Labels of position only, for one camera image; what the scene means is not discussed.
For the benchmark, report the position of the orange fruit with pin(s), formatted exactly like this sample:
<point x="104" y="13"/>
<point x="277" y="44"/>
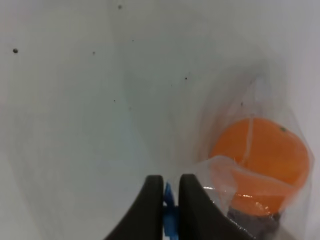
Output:
<point x="270" y="165"/>

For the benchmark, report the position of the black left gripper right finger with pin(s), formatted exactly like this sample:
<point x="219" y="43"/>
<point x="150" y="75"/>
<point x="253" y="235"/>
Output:
<point x="199" y="218"/>

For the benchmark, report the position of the clear zip bag blue strip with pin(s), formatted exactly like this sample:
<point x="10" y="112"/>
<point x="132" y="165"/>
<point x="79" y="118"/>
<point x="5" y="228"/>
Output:
<point x="198" y="118"/>

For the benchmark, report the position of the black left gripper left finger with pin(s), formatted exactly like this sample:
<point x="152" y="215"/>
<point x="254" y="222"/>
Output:
<point x="144" y="219"/>

